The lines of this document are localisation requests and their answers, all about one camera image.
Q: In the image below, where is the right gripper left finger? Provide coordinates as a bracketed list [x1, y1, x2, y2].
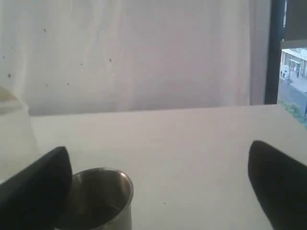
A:
[0, 147, 72, 230]

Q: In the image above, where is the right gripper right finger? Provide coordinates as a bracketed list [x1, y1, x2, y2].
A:
[248, 140, 307, 230]

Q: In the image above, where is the stainless steel cup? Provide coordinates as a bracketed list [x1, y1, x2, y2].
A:
[55, 168, 134, 230]

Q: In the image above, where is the translucent frosted plastic cup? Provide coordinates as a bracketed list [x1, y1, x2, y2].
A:
[0, 87, 41, 183]

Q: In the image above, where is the dark window frame post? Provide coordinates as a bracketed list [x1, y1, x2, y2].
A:
[264, 0, 286, 105]

